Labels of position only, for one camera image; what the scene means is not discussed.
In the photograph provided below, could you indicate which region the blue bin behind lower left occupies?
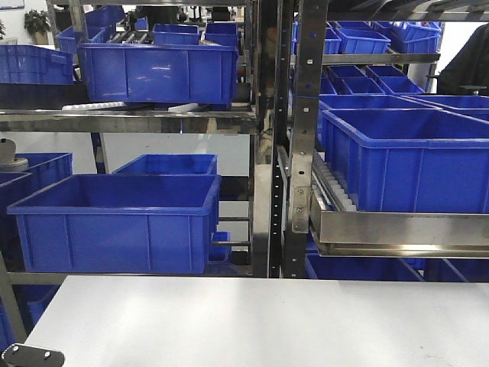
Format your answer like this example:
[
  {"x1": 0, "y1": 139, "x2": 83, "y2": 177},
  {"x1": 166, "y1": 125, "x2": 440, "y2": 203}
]
[{"x1": 113, "y1": 154, "x2": 218, "y2": 174}]

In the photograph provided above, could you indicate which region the large blue bin upper shelf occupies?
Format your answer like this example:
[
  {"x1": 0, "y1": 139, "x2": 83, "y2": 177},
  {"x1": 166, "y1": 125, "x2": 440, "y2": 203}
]
[{"x1": 79, "y1": 44, "x2": 238, "y2": 105}]

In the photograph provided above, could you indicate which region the large blue bin shelf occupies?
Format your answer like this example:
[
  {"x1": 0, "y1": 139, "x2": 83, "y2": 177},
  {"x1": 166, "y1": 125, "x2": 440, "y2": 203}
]
[
  {"x1": 79, "y1": 44, "x2": 238, "y2": 105},
  {"x1": 322, "y1": 109, "x2": 488, "y2": 214}
]

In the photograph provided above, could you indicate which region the large blue bin right shelf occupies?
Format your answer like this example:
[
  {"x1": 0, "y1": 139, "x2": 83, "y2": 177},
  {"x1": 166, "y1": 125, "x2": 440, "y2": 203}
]
[{"x1": 322, "y1": 109, "x2": 488, "y2": 214}]

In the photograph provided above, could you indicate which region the stainless steel shelving rack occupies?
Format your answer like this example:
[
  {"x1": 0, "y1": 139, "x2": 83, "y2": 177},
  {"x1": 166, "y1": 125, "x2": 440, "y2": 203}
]
[{"x1": 0, "y1": 0, "x2": 489, "y2": 367}]

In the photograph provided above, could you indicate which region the large blue plastic bin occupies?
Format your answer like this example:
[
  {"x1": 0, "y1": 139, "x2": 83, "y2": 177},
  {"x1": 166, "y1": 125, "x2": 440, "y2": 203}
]
[{"x1": 8, "y1": 174, "x2": 221, "y2": 274}]

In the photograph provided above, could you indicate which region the blue bin far left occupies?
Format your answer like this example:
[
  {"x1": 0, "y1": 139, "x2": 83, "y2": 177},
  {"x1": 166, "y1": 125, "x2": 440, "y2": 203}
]
[{"x1": 1, "y1": 152, "x2": 73, "y2": 245}]

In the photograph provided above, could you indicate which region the blue crate upper left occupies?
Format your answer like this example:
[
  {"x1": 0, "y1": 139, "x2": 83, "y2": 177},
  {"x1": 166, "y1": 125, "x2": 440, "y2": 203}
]
[{"x1": 1, "y1": 44, "x2": 73, "y2": 85}]

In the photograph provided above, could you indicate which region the potted plant in background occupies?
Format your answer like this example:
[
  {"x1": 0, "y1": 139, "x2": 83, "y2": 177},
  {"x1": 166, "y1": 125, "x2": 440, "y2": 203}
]
[{"x1": 24, "y1": 9, "x2": 50, "y2": 45}]

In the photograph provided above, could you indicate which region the black bracket with screws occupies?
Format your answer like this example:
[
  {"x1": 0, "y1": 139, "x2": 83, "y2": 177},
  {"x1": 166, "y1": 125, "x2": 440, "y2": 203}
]
[{"x1": 1, "y1": 343, "x2": 65, "y2": 367}]

